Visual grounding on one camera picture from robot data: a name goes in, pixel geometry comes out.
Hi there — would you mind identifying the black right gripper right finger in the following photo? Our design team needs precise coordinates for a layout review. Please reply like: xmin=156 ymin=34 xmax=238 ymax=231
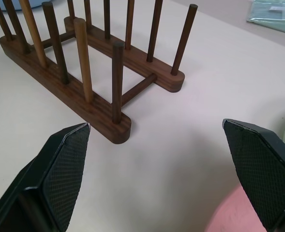
xmin=222 ymin=118 xmax=285 ymax=232

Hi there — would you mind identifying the dark wooden plate rack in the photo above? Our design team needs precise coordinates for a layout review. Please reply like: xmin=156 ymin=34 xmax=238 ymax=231
xmin=0 ymin=0 xmax=198 ymax=145

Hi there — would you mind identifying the red plate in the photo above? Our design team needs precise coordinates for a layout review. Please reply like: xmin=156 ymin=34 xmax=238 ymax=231
xmin=203 ymin=185 xmax=268 ymax=232

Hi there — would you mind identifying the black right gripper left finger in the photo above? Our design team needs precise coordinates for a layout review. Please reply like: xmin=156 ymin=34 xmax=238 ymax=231
xmin=0 ymin=122 xmax=91 ymax=232

